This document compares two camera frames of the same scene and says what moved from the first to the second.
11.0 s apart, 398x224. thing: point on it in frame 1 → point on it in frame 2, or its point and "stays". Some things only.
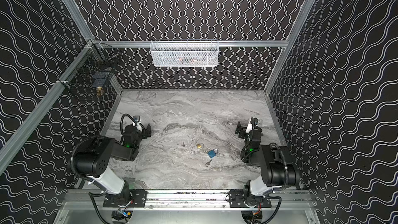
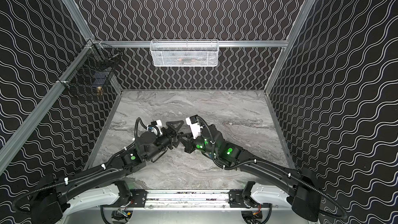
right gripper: (245, 129) → (189, 143)
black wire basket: (91, 71) stays
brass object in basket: (98, 93) stays
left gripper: (146, 130) → (169, 134)
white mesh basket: (184, 53) stays
